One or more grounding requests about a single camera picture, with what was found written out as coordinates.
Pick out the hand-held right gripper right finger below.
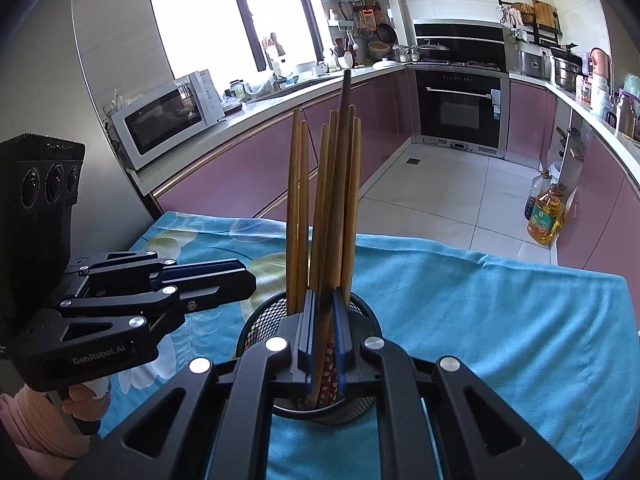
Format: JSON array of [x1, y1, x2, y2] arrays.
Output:
[[332, 289, 585, 480]]

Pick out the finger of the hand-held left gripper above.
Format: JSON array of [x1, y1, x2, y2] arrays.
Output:
[[66, 250, 247, 292], [11, 269, 258, 392]]

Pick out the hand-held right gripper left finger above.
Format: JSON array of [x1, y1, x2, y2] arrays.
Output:
[[64, 289, 319, 480]]

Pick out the black mesh utensil holder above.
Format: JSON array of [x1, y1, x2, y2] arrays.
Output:
[[235, 292, 383, 426]]

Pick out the bundle of wooden chopsticks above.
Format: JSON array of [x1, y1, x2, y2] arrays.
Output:
[[285, 105, 362, 311]]

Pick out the dark chopstick with floral handle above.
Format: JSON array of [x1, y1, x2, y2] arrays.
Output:
[[312, 69, 353, 408]]

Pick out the person's left forearm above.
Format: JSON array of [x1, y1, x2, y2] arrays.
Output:
[[0, 389, 103, 461]]

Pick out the person's left hand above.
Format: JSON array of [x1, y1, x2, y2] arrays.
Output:
[[62, 377, 112, 422]]

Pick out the pink kitchen cabinets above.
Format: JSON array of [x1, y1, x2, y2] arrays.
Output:
[[150, 67, 640, 291]]

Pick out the blue printed blanket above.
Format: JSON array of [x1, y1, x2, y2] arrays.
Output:
[[97, 210, 633, 480]]

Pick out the white microwave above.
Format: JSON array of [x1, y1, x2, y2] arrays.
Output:
[[109, 71, 227, 172]]

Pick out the dark bottle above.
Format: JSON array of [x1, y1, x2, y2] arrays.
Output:
[[524, 169, 552, 221]]

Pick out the yellow cooking oil bottle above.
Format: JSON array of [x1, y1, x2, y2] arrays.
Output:
[[527, 184, 566, 247]]

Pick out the kitchen window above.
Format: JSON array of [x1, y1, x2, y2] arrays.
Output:
[[144, 0, 321, 81]]

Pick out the black built-in oven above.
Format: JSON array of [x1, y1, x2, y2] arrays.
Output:
[[414, 69, 507, 152]]

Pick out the black wok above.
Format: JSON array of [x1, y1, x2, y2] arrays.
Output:
[[416, 40, 452, 61]]

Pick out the black glass stove panel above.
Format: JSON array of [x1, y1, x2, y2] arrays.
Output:
[[412, 19, 507, 68]]

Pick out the steel rectangular appliance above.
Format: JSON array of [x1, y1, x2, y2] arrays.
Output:
[[515, 50, 552, 80]]

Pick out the steel pot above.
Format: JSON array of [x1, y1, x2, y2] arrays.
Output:
[[551, 56, 585, 92]]

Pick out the pink kettle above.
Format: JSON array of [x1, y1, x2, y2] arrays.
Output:
[[589, 47, 612, 83]]

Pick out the black wall rack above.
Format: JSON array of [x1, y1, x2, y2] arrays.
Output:
[[499, 0, 562, 47]]

